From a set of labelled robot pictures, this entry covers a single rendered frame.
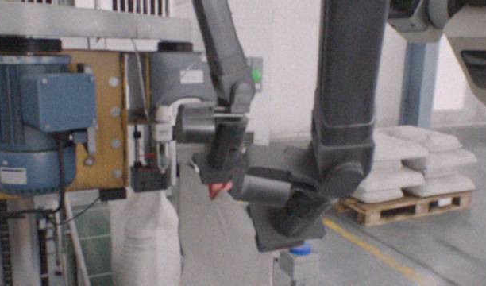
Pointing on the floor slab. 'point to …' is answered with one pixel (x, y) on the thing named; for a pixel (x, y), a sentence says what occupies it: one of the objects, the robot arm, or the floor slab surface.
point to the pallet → (460, 201)
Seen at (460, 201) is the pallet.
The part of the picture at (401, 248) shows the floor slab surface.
